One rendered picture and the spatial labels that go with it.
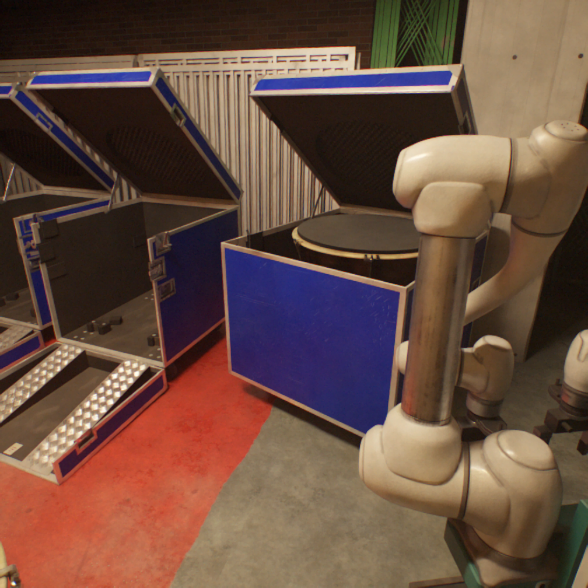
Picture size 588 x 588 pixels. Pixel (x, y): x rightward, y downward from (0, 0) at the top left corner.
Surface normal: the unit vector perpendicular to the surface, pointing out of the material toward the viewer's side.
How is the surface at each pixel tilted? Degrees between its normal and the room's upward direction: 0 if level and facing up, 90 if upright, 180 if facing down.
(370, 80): 52
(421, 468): 77
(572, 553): 90
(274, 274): 90
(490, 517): 91
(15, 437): 2
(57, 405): 2
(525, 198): 113
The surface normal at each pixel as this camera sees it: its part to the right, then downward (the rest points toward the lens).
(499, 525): -0.36, 0.39
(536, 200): -0.12, 0.69
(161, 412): 0.00, -0.93
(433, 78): -0.48, -0.33
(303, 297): -0.61, 0.29
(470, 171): -0.27, 0.13
